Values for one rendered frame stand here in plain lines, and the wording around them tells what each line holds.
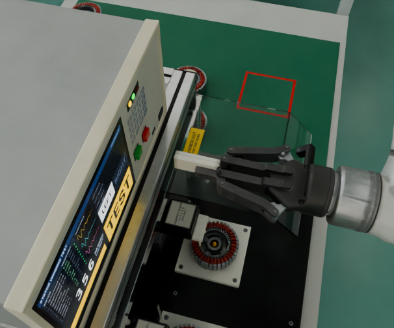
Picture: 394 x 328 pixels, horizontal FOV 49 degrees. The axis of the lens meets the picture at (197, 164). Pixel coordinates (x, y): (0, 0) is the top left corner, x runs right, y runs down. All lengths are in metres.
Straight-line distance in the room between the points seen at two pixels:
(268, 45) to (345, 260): 0.96
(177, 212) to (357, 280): 1.16
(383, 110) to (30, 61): 2.06
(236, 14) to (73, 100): 1.11
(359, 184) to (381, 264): 1.38
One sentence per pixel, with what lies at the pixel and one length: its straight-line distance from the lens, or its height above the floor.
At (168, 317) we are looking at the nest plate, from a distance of 0.98.
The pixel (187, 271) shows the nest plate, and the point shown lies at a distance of 1.01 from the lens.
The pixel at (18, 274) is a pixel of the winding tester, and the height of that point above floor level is 1.32.
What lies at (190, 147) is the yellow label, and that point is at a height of 1.07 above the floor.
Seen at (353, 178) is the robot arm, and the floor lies 1.23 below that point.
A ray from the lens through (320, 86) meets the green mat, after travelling 1.41.
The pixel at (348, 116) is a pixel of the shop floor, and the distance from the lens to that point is 2.38.
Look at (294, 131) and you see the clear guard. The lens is 0.89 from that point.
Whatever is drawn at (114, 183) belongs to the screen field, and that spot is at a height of 1.22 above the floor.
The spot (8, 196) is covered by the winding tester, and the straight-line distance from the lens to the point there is 0.52.
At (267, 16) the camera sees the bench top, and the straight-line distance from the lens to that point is 1.63.
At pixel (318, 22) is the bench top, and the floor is 0.75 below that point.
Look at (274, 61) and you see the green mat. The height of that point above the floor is 0.75.
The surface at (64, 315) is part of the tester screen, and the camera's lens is 0.57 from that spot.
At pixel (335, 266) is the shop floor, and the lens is 1.93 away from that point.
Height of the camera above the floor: 1.74
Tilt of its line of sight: 57 degrees down
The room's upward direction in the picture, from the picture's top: straight up
